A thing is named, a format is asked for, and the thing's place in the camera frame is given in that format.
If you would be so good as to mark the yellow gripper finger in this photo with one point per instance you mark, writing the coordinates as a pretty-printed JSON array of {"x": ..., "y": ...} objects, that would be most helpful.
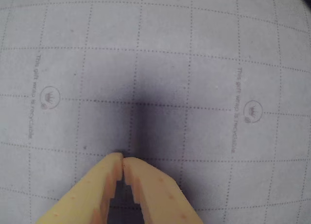
[
  {"x": 82, "y": 194},
  {"x": 158, "y": 192}
]

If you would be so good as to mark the gridded wrapping paper sheet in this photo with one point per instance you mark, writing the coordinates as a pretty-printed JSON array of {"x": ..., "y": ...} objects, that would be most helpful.
[{"x": 73, "y": 63}]

